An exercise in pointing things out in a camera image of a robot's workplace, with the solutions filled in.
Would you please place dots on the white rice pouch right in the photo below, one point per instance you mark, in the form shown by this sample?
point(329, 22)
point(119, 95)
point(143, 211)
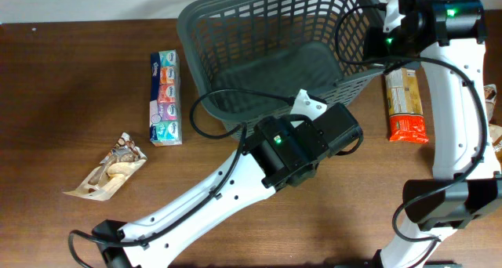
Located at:
point(490, 93)

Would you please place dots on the orange spaghetti pasta packet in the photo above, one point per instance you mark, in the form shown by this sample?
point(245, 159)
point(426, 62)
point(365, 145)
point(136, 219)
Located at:
point(405, 110)

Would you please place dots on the grey plastic shopping basket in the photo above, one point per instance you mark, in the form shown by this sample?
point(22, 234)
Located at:
point(246, 56)

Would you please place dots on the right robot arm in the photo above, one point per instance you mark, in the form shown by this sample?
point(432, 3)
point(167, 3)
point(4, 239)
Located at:
point(448, 38)

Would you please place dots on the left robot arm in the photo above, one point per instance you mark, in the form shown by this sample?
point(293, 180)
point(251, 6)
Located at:
point(281, 152)

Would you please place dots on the brown snack pouch left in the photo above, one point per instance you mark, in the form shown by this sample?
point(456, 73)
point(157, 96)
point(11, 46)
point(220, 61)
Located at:
point(122, 161)

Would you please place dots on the Kleenex tissue multipack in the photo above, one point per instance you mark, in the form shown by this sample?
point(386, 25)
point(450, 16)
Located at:
point(165, 118)

